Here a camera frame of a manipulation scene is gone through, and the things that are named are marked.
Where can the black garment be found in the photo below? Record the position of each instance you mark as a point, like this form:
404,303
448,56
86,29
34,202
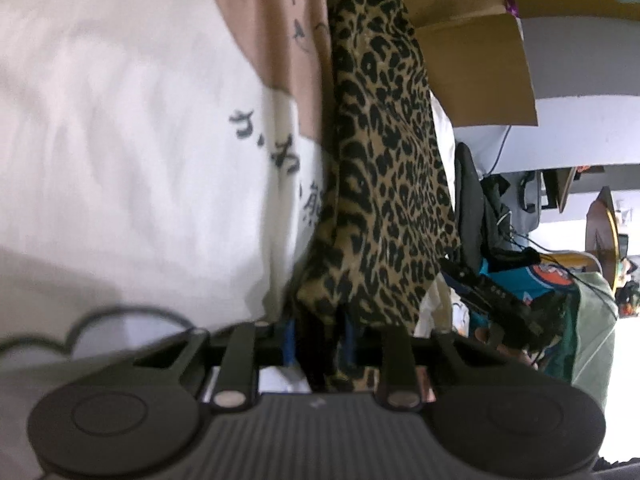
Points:
482,219

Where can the light green towel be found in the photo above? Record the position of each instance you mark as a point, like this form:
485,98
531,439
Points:
584,355

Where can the white printed cloth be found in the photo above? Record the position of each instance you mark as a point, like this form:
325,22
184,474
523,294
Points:
162,165

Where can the brown cardboard box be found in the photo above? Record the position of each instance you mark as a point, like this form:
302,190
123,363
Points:
491,61

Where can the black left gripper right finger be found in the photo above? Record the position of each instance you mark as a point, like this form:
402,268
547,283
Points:
401,384

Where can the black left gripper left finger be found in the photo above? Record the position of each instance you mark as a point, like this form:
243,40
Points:
236,356

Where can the teal orange patterned garment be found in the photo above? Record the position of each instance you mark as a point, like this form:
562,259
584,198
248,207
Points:
530,304

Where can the leopard print garment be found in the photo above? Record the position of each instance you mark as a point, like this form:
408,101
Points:
386,218

